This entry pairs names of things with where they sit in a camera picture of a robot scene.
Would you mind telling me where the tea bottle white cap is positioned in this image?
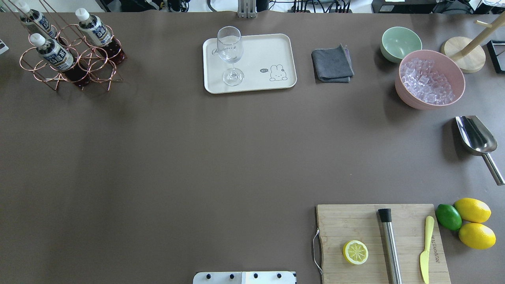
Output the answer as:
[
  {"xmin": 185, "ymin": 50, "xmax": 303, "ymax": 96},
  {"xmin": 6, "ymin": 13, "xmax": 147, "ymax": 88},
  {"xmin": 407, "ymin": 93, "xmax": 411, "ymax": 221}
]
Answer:
[{"xmin": 75, "ymin": 8, "xmax": 125, "ymax": 66}]

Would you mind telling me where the copper wire bottle basket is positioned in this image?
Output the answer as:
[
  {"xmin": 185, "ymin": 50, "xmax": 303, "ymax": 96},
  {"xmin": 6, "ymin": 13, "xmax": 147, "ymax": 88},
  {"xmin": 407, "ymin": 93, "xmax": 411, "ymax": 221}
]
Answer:
[{"xmin": 18, "ymin": 0, "xmax": 124, "ymax": 92}]

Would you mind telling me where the tea bottle front left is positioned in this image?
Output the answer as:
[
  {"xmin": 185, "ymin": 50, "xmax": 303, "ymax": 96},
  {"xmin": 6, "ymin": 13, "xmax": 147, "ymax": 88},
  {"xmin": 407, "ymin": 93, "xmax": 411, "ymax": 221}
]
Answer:
[{"xmin": 29, "ymin": 34, "xmax": 91, "ymax": 88}]

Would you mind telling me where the tea bottle back left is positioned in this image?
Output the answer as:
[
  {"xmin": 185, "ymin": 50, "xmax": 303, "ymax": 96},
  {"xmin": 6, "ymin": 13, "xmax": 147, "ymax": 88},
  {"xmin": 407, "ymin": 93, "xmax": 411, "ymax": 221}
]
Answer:
[{"xmin": 15, "ymin": 0, "xmax": 65, "ymax": 46}]

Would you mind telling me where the cream rectangular tray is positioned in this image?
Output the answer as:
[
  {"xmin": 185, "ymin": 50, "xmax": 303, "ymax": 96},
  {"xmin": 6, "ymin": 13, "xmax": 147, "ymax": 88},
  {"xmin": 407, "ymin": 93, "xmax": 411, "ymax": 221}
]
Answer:
[{"xmin": 202, "ymin": 34, "xmax": 297, "ymax": 94}]

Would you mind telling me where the clear wine glass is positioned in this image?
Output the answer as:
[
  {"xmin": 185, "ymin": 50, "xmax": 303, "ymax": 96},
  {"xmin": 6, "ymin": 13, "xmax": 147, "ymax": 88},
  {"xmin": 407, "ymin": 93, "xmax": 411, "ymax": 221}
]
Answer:
[{"xmin": 217, "ymin": 26, "xmax": 244, "ymax": 86}]

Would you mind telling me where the grey folded cloth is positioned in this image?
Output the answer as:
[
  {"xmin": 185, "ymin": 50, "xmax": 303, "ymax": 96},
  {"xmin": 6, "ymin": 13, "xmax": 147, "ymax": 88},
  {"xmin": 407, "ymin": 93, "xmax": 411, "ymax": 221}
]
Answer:
[{"xmin": 311, "ymin": 44, "xmax": 355, "ymax": 83}]

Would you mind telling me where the bamboo cutting board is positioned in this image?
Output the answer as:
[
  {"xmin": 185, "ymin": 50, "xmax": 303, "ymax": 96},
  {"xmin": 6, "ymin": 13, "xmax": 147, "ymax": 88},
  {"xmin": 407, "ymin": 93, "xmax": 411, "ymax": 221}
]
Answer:
[{"xmin": 316, "ymin": 204, "xmax": 435, "ymax": 284}]

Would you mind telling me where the half lemon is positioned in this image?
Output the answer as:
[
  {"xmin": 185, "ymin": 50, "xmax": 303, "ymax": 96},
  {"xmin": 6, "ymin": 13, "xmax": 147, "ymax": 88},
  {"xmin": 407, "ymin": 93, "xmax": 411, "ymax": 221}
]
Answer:
[{"xmin": 342, "ymin": 240, "xmax": 368, "ymax": 265}]

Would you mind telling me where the steel muddler black tip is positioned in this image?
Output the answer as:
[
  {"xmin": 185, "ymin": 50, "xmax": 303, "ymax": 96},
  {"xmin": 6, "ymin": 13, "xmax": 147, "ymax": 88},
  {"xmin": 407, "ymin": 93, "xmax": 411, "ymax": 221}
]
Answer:
[{"xmin": 378, "ymin": 208, "xmax": 403, "ymax": 284}]

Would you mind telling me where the green bowl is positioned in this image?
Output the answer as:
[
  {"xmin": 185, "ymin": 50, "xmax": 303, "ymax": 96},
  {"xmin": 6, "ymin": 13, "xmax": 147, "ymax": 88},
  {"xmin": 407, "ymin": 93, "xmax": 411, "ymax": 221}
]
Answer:
[{"xmin": 380, "ymin": 26, "xmax": 422, "ymax": 63}]

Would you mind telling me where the pink bowl with ice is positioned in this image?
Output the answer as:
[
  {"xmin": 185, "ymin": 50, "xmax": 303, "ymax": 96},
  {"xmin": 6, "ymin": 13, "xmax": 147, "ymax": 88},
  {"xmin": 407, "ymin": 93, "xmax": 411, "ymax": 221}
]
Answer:
[{"xmin": 395, "ymin": 50, "xmax": 466, "ymax": 110}]

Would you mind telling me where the yellow plastic knife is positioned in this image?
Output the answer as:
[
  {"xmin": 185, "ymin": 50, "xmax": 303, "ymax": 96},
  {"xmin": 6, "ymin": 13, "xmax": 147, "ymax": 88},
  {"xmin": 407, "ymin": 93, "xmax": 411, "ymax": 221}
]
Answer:
[{"xmin": 419, "ymin": 216, "xmax": 434, "ymax": 284}]

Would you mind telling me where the green lime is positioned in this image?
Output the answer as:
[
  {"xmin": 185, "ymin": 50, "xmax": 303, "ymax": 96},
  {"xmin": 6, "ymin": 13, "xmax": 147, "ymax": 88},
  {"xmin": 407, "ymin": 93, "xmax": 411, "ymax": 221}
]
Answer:
[{"xmin": 435, "ymin": 204, "xmax": 462, "ymax": 231}]

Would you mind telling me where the steel ice scoop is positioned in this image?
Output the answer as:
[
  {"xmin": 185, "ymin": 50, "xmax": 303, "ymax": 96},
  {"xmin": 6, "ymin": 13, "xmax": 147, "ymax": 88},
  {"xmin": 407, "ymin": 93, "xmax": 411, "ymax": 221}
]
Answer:
[{"xmin": 455, "ymin": 116, "xmax": 504, "ymax": 186}]

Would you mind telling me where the upper yellow lemon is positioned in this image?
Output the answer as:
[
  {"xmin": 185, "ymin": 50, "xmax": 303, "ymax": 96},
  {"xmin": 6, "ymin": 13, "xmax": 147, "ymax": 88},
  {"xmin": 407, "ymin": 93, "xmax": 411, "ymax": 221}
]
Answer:
[{"xmin": 453, "ymin": 198, "xmax": 491, "ymax": 223}]

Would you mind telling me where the yellow lemon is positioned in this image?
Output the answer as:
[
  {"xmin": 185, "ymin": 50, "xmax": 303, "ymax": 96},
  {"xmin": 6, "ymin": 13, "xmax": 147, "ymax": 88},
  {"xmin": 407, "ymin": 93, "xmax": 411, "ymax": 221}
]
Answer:
[
  {"xmin": 453, "ymin": 198, "xmax": 491, "ymax": 223},
  {"xmin": 458, "ymin": 222, "xmax": 496, "ymax": 250}
]

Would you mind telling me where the wooden cup stand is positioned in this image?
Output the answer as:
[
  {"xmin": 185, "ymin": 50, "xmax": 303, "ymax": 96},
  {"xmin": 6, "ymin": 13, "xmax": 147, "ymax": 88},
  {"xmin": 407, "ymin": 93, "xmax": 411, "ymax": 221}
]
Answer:
[{"xmin": 440, "ymin": 14, "xmax": 505, "ymax": 73}]

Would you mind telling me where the lower yellow lemon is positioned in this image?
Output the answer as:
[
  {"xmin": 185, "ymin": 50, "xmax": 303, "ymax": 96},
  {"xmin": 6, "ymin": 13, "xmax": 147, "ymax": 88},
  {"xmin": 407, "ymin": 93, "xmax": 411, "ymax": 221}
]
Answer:
[{"xmin": 458, "ymin": 222, "xmax": 496, "ymax": 250}]

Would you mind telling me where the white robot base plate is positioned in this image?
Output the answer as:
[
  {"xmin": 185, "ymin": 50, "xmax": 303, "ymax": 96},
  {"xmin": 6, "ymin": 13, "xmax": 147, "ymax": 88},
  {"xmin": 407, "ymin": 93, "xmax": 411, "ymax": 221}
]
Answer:
[{"xmin": 193, "ymin": 270, "xmax": 297, "ymax": 284}]

